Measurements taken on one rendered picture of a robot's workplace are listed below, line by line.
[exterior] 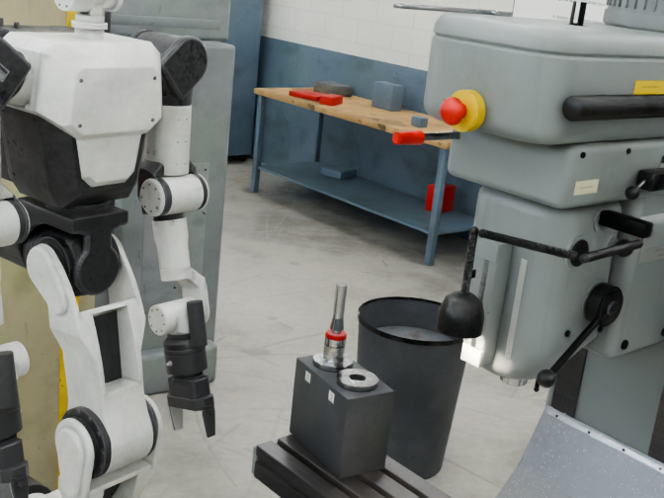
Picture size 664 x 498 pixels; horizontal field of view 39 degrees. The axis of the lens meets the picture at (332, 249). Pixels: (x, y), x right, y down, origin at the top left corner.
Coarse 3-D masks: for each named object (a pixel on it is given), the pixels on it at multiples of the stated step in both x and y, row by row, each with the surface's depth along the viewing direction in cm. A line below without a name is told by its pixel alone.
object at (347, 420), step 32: (320, 352) 209; (320, 384) 200; (352, 384) 194; (384, 384) 199; (320, 416) 200; (352, 416) 192; (384, 416) 197; (320, 448) 201; (352, 448) 195; (384, 448) 200
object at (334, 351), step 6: (324, 342) 205; (330, 342) 203; (336, 342) 202; (342, 342) 203; (324, 348) 204; (330, 348) 203; (336, 348) 203; (342, 348) 203; (324, 354) 205; (330, 354) 203; (336, 354) 203; (342, 354) 204; (330, 360) 204; (336, 360) 204; (342, 360) 205
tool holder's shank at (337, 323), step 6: (336, 288) 201; (342, 288) 200; (336, 294) 201; (342, 294) 200; (336, 300) 201; (342, 300) 201; (336, 306) 201; (342, 306) 201; (336, 312) 202; (342, 312) 202; (336, 318) 202; (342, 318) 203; (330, 324) 203; (336, 324) 202; (342, 324) 203; (336, 330) 202; (342, 330) 203
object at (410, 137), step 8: (392, 136) 142; (400, 136) 141; (408, 136) 142; (416, 136) 142; (424, 136) 144; (432, 136) 146; (440, 136) 147; (448, 136) 148; (456, 136) 149; (400, 144) 142; (408, 144) 143; (416, 144) 144
